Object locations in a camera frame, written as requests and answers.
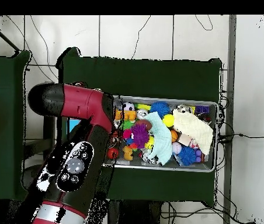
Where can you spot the brown toy football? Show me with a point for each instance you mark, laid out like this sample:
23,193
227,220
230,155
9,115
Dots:
146,124

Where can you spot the light teal waffle cloth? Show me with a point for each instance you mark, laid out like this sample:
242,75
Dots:
161,137

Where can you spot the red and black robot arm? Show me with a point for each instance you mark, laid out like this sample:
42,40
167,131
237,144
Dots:
83,105

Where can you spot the yellow smooth ball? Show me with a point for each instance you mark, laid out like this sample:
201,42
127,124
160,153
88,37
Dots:
168,120

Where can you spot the grey stand base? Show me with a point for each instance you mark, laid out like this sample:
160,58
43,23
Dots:
30,175

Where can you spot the orange toy building block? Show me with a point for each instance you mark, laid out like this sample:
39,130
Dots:
129,115

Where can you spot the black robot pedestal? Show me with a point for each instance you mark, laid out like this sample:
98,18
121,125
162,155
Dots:
132,214

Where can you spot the wooden box with three holes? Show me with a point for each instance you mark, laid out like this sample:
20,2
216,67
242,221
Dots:
73,124

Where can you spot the purple spiky rubber ball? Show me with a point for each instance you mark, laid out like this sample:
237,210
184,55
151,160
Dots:
139,135

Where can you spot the red smooth ball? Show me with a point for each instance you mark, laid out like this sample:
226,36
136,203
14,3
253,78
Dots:
113,154

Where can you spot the blue spiky rubber ball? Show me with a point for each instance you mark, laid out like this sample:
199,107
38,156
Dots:
187,155
160,108

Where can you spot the cream waffle cloth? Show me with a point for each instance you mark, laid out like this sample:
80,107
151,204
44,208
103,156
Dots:
192,128

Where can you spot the black and white soccer ball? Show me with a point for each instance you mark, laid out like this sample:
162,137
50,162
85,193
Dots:
129,106

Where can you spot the dark green side table cloth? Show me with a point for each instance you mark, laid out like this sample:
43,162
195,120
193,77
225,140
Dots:
3,81

